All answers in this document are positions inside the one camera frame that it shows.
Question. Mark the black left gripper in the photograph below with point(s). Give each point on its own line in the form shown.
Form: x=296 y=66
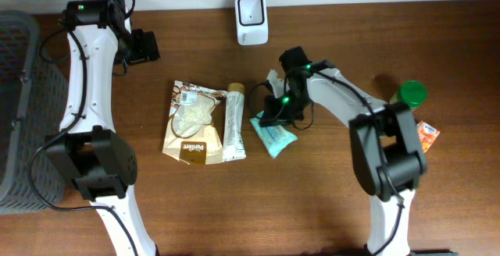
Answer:
x=145 y=47

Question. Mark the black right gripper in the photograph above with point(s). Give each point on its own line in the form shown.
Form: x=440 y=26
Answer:
x=283 y=115

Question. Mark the teal wipes packet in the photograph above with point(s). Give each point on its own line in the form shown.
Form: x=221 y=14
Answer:
x=274 y=138

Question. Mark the white tube gold cap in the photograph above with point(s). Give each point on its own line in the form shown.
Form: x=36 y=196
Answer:
x=233 y=146

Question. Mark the beige grain pouch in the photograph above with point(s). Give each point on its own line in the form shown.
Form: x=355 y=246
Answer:
x=191 y=136

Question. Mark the green lid jar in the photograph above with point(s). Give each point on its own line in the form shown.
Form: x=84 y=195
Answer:
x=412 y=92

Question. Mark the orange white snack packet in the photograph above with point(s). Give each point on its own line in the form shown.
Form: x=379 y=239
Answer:
x=427 y=135

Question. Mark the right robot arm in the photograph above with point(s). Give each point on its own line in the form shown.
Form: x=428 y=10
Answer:
x=387 y=156

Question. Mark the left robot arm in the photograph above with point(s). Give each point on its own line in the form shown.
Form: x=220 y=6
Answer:
x=87 y=152

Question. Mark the white barcode scanner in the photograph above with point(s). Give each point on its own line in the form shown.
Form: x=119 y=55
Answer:
x=251 y=22

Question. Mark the grey perforated plastic basket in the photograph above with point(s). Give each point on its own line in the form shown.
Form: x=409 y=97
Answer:
x=33 y=99

